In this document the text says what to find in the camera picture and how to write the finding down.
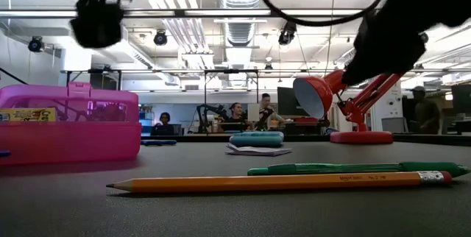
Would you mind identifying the orange wooden pencil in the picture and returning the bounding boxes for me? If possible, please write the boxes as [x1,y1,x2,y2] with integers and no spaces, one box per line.
[105,170,453,194]

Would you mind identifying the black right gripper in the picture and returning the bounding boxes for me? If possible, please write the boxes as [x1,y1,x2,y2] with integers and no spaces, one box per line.
[341,8,428,87]

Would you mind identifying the white notepad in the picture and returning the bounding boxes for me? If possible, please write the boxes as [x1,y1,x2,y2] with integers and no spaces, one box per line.
[225,143,294,158]

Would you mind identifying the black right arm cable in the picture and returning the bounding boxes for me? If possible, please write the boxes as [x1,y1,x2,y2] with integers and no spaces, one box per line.
[256,0,383,28]

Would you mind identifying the teal calculator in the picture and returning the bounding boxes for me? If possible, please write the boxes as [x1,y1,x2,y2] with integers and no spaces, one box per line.
[229,130,285,148]

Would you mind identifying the blue handled scissors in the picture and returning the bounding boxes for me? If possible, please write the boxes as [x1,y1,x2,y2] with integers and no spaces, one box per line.
[141,139,178,146]

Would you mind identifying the black ceiling spotlight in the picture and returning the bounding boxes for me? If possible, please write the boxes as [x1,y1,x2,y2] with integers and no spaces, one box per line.
[153,30,169,46]
[278,19,297,46]
[28,36,45,53]

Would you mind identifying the pink plastic pencil box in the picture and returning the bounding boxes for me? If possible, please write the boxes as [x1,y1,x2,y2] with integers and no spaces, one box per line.
[0,81,143,167]

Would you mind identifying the person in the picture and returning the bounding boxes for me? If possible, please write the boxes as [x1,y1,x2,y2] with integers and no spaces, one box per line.
[150,111,178,137]
[220,102,253,133]
[408,85,441,135]
[257,92,286,131]

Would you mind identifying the red desk lamp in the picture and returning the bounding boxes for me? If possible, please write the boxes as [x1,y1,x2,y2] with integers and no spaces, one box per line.
[292,68,406,145]

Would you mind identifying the silver ceiling duct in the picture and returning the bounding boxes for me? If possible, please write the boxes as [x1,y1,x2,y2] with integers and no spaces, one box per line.
[216,0,266,47]

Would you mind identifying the yellow crayon box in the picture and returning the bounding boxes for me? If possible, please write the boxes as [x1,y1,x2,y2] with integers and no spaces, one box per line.
[0,107,57,123]

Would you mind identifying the green pen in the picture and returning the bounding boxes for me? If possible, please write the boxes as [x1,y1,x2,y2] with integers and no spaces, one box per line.
[247,161,471,178]

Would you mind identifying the black background monitor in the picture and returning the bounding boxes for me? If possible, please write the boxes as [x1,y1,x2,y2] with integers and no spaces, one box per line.
[277,86,310,117]

